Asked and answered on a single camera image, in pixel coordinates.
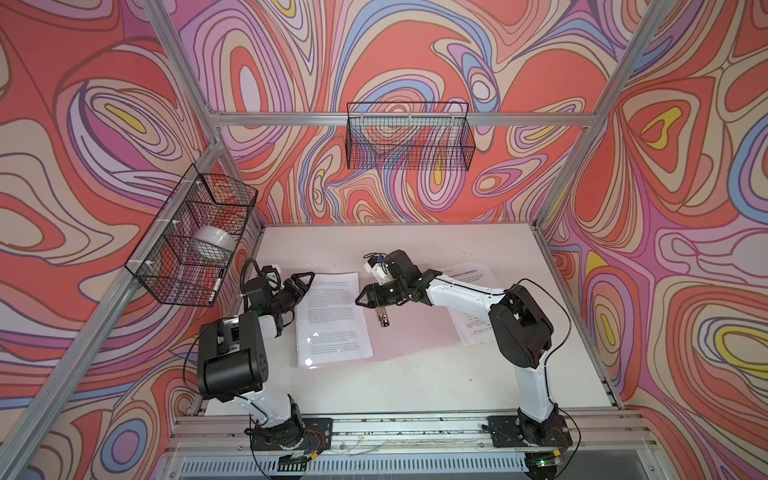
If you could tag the printed paper sheet top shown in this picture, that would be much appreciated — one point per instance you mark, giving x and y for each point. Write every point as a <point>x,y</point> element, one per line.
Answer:
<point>330,326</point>

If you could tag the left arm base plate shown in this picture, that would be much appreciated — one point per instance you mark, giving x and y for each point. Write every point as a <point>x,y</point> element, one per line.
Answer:
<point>317,438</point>

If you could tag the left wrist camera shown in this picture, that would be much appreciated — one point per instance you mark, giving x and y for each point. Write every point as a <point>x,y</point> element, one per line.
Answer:
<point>270,273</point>

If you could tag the black wire basket left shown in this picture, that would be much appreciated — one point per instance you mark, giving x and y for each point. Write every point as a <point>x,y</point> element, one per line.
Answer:
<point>165,264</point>

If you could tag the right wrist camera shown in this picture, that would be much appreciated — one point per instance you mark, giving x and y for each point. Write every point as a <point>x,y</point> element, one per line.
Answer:
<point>387,267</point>

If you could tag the printed paper sheet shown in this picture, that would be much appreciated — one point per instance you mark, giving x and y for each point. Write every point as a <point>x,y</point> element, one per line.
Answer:
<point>330,326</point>
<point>467,290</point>

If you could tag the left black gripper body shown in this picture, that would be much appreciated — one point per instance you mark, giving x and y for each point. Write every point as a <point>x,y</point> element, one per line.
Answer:
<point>281,301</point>

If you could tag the white tape roll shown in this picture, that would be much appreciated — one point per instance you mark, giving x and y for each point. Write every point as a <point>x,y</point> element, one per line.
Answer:
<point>213,244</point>

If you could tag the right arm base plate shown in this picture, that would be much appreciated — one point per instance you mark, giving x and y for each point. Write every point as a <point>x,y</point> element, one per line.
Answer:
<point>508,431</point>

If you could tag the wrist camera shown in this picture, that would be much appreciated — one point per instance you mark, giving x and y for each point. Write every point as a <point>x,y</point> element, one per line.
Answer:
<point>387,267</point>
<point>270,273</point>

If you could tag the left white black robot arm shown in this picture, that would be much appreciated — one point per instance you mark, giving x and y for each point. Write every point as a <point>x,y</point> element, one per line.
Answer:
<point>233,361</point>

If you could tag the black wire basket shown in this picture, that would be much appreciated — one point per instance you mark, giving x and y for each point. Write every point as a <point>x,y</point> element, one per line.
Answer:
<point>400,135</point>
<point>165,264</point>

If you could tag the aluminium mounting rail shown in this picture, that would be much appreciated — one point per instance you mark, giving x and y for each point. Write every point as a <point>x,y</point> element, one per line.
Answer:
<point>436,432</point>

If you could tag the printed paper sheet bottom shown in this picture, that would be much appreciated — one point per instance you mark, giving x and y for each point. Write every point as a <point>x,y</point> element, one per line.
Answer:
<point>467,290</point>

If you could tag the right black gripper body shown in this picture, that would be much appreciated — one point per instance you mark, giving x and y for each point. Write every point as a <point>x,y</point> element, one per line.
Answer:
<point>393,291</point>

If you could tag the pink folder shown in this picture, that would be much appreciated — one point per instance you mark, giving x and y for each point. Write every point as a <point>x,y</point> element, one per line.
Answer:
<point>413,328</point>

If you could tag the black wire basket back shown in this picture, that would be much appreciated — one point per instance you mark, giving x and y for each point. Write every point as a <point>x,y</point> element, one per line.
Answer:
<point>400,135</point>

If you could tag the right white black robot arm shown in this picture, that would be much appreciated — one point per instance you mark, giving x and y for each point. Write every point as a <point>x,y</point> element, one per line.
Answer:
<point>522,331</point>

